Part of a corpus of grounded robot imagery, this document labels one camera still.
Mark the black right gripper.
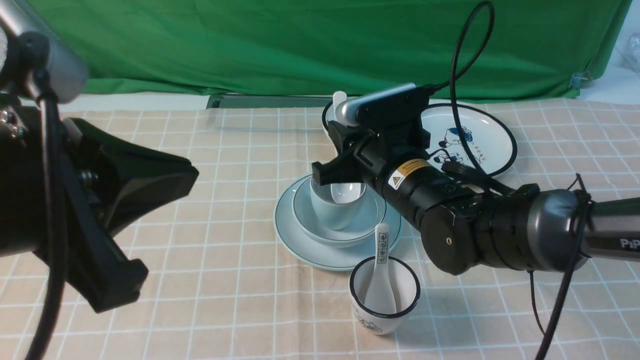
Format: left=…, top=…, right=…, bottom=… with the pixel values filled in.
left=311, top=121, right=431, bottom=186

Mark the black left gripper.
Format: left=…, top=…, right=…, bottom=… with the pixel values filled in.
left=1, top=107, right=199, bottom=313

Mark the pale blue handleless cup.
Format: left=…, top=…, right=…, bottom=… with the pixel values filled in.
left=310, top=178, right=367, bottom=230

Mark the pale blue wide bowl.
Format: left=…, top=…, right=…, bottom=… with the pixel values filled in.
left=292, top=178, right=387, bottom=248

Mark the plain white ceramic spoon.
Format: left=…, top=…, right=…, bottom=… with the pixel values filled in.
left=332, top=90, right=354, bottom=126

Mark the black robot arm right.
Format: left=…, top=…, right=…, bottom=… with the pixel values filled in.
left=311, top=118, right=639, bottom=276

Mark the small black-rimmed white bowl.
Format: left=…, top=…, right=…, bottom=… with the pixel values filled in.
left=321, top=100, right=336, bottom=141

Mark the plain pale blue plate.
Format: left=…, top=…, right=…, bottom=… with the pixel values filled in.
left=273, top=174, right=403, bottom=272

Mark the black-rimmed illustrated cup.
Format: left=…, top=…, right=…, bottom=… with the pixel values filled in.
left=349, top=256, right=422, bottom=336

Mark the patterned white ceramic spoon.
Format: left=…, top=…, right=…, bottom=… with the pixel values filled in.
left=365, top=223, right=396, bottom=315

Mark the checkered beige tablecloth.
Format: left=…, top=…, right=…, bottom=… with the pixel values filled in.
left=0, top=99, right=640, bottom=360

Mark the illustrated black-rimmed plate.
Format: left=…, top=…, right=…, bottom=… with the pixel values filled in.
left=422, top=104, right=518, bottom=177

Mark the green backdrop cloth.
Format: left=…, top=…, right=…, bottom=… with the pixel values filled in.
left=29, top=0, right=632, bottom=102

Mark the metal clamp on backdrop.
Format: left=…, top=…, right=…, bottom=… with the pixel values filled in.
left=567, top=71, right=594, bottom=90

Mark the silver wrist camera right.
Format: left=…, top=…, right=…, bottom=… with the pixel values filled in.
left=345, top=83, right=437, bottom=147

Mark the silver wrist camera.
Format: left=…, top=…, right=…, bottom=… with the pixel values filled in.
left=345, top=83, right=437, bottom=147
left=0, top=0, right=89, bottom=104

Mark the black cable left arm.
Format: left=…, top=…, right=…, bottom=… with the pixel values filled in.
left=22, top=32, right=68, bottom=360

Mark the grey metal rail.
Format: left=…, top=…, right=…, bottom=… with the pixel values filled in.
left=206, top=93, right=331, bottom=109

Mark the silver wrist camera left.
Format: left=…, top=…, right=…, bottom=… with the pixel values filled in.
left=0, top=0, right=89, bottom=104

